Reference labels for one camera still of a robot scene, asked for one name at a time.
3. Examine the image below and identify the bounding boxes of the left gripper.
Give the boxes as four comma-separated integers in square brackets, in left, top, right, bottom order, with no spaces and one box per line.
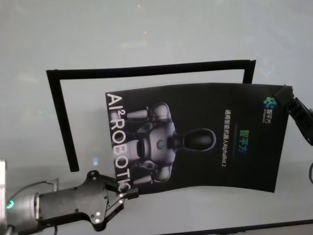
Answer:
[38,170,140,226]

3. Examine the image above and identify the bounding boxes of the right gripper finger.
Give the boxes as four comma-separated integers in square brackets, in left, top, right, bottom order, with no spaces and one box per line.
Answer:
[273,85,313,118]
[288,110,313,145]

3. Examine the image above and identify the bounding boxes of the black robot print poster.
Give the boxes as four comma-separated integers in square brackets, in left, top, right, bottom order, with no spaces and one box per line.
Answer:
[105,82,293,196]

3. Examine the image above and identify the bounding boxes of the short black tape strip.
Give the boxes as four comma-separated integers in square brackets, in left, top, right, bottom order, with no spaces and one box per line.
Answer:
[46,70,80,172]
[241,60,257,85]

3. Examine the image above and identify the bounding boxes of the silver connector with cable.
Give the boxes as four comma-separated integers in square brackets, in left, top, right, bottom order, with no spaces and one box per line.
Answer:
[8,178,60,200]

